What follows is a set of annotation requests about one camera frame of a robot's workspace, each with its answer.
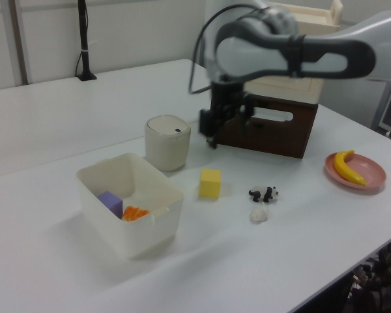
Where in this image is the yellow cube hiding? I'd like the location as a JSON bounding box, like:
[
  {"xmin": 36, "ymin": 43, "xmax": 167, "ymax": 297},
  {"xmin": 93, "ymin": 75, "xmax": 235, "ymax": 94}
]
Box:
[{"xmin": 199, "ymin": 168, "xmax": 222, "ymax": 200}]

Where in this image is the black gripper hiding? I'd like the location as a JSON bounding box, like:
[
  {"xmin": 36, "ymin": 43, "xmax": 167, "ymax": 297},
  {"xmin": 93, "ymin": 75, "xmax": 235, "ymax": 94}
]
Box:
[{"xmin": 199, "ymin": 75, "xmax": 256, "ymax": 150}]

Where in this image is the small white crumpled lump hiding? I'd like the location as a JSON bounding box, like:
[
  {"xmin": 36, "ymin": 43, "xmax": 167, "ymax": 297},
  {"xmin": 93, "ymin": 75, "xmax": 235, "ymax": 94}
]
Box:
[{"xmin": 249, "ymin": 203, "xmax": 271, "ymax": 224}]

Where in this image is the purple cube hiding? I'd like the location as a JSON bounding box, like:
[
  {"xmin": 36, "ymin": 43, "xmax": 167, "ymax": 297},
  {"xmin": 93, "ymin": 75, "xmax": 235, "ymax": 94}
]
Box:
[{"xmin": 96, "ymin": 190, "xmax": 124, "ymax": 220}]

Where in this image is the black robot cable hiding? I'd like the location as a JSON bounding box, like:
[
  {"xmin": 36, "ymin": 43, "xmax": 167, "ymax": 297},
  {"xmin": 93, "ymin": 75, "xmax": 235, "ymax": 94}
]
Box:
[{"xmin": 188, "ymin": 3, "xmax": 260, "ymax": 96}]

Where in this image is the white plastic basket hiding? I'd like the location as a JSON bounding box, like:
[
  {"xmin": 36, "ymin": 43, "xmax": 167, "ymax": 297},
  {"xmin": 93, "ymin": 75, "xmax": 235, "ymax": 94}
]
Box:
[{"xmin": 76, "ymin": 153, "xmax": 184, "ymax": 260}]

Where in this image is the toy panda figure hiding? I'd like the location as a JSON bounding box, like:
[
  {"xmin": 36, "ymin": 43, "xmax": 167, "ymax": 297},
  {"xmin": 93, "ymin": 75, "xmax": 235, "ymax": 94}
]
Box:
[{"xmin": 248, "ymin": 185, "xmax": 280, "ymax": 204}]

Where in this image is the brown wooden drawer box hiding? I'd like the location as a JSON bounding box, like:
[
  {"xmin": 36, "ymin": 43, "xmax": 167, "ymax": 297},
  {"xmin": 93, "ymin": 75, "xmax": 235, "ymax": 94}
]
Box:
[{"xmin": 216, "ymin": 93, "xmax": 319, "ymax": 160}]

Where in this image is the black camera stand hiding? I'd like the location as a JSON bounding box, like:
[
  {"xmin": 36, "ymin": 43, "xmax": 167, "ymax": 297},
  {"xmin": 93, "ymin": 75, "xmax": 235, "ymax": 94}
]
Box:
[{"xmin": 76, "ymin": 0, "xmax": 98, "ymax": 82}]

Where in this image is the yellow toy banana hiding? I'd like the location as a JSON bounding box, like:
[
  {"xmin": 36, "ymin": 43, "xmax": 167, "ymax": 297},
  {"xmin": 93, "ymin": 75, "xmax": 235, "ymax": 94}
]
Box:
[{"xmin": 332, "ymin": 149, "xmax": 368, "ymax": 187}]

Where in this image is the pink plate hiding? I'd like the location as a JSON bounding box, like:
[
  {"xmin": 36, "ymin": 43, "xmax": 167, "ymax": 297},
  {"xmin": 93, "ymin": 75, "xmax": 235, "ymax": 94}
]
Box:
[{"xmin": 324, "ymin": 152, "xmax": 387, "ymax": 196}]

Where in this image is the beige lidded trash can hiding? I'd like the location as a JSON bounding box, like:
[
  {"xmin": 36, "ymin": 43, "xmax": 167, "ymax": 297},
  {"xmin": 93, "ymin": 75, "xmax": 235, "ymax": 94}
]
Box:
[{"xmin": 144, "ymin": 114, "xmax": 192, "ymax": 173}]

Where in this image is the toy bread loaf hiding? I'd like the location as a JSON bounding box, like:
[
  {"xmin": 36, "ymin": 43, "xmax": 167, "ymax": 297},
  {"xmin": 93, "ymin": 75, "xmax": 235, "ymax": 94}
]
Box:
[{"xmin": 121, "ymin": 205, "xmax": 151, "ymax": 222}]

